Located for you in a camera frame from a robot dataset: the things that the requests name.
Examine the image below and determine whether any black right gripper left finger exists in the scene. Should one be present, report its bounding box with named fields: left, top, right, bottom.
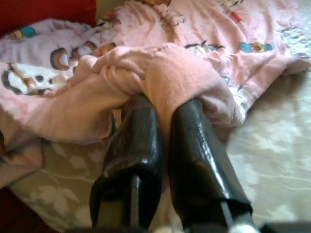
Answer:
left=89, top=96, right=164, bottom=230

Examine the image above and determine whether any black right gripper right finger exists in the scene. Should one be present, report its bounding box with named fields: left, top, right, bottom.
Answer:
left=168, top=99, right=252, bottom=230

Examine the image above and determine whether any pink cartoon print blanket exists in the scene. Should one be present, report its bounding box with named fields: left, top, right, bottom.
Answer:
left=0, top=0, right=311, bottom=187

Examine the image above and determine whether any bed with grey floral sheet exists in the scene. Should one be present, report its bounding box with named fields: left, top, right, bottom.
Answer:
left=7, top=70, right=311, bottom=233

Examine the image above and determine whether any large red cushion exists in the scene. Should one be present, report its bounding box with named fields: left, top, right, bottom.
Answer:
left=0, top=0, right=98, bottom=39

